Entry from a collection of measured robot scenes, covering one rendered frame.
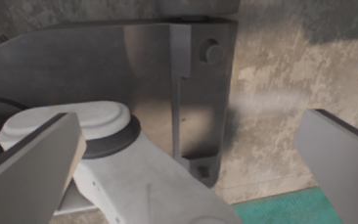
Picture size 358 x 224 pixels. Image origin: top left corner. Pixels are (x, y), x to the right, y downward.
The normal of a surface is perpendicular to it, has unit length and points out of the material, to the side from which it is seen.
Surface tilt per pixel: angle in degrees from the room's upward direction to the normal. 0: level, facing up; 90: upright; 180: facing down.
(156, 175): 90
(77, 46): 0
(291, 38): 0
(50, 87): 0
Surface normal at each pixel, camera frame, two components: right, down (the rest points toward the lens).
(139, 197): -0.02, -0.87
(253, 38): 0.20, 0.48
